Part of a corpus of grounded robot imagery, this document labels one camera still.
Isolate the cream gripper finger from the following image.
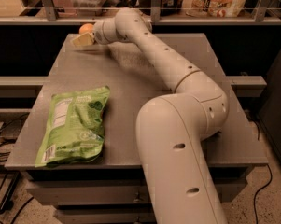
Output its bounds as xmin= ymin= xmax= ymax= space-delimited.
xmin=72 ymin=32 xmax=94 ymax=47

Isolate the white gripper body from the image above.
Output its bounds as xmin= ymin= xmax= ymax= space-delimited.
xmin=92 ymin=18 xmax=122 ymax=45

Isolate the orange fruit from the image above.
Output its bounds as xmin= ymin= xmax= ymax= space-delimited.
xmin=79 ymin=23 xmax=93 ymax=34

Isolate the green rice chip bag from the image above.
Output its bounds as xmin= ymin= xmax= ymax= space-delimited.
xmin=35 ymin=86 xmax=110 ymax=167

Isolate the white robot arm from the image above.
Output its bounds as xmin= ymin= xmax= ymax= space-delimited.
xmin=74 ymin=8 xmax=229 ymax=224

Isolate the colourful snack bag on shelf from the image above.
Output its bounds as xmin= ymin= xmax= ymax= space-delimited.
xmin=186 ymin=0 xmax=246 ymax=18

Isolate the clear plastic container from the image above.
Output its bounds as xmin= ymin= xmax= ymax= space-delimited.
xmin=71 ymin=0 xmax=106 ymax=16

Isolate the grey power adapter box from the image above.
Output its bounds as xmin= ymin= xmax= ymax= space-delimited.
xmin=0 ymin=119 xmax=23 ymax=142

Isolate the grey drawer cabinet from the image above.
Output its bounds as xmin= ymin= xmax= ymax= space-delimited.
xmin=6 ymin=34 xmax=268 ymax=224

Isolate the metal shelf rail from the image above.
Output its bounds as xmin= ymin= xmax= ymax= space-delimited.
xmin=0 ymin=0 xmax=281 ymax=27

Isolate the black cables left floor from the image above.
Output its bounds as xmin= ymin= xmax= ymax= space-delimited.
xmin=0 ymin=113 xmax=35 ymax=224

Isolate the black cable right floor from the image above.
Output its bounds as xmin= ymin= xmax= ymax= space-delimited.
xmin=252 ymin=163 xmax=273 ymax=224

